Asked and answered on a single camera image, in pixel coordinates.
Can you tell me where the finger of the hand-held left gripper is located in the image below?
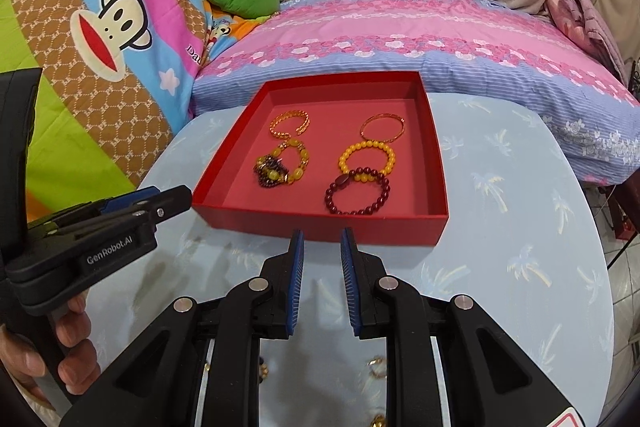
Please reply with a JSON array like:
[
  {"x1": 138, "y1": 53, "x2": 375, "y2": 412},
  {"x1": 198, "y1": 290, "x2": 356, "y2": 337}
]
[
  {"x1": 97, "y1": 188, "x2": 161, "y2": 214},
  {"x1": 30, "y1": 186, "x2": 193, "y2": 239}
]

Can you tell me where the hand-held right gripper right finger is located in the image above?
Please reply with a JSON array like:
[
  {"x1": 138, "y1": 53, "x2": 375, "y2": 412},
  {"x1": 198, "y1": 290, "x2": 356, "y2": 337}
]
[{"x1": 340, "y1": 228, "x2": 576, "y2": 427}]

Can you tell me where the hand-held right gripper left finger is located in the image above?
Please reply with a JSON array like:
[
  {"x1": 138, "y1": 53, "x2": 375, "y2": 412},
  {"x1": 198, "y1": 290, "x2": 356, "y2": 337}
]
[{"x1": 59, "y1": 228, "x2": 306, "y2": 427}]

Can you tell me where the red cardboard box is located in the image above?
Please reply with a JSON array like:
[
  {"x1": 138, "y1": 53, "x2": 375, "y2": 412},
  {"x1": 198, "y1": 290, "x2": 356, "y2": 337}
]
[{"x1": 191, "y1": 71, "x2": 450, "y2": 248}]

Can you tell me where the purple bead bracelet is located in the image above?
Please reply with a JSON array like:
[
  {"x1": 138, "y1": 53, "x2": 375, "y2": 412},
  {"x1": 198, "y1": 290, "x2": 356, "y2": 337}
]
[{"x1": 255, "y1": 154, "x2": 288, "y2": 188}]

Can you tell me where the dark red bead bracelet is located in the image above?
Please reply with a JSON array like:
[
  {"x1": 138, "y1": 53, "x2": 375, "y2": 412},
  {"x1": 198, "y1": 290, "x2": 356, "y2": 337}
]
[{"x1": 324, "y1": 167, "x2": 392, "y2": 216}]

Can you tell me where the yellow crystal bead bracelet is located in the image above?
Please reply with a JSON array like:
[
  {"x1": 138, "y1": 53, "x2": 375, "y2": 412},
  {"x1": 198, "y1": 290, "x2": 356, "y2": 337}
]
[{"x1": 256, "y1": 138, "x2": 309, "y2": 188}]

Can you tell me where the gold chain bracelet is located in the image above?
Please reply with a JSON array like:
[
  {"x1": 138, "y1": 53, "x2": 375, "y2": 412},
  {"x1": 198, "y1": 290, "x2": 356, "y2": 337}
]
[{"x1": 269, "y1": 109, "x2": 313, "y2": 140}]

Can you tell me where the gold bangle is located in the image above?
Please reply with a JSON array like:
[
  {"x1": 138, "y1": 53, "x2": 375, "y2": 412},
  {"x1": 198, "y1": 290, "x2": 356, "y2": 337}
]
[{"x1": 360, "y1": 114, "x2": 406, "y2": 144}]

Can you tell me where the person's left hand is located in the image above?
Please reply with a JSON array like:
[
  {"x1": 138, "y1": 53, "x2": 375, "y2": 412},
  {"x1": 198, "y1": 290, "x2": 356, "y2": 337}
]
[{"x1": 0, "y1": 296, "x2": 101, "y2": 410}]

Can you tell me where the monkey print blanket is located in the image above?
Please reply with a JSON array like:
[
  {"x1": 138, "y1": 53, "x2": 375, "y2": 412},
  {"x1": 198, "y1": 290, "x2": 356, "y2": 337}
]
[{"x1": 0, "y1": 0, "x2": 236, "y2": 218}]

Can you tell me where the blue palm print tablecloth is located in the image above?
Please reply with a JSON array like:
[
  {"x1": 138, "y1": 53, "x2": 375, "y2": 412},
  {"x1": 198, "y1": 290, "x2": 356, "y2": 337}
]
[{"x1": 137, "y1": 92, "x2": 615, "y2": 427}]

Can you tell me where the pink blue striped pillow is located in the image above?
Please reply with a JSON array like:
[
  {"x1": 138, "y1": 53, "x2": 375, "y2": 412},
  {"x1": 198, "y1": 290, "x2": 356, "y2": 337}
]
[{"x1": 192, "y1": 0, "x2": 640, "y2": 185}]

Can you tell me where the pink quilted cloth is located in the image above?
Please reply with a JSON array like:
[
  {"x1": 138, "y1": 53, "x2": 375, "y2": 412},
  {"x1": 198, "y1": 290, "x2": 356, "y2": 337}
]
[{"x1": 545, "y1": 0, "x2": 628, "y2": 82}]

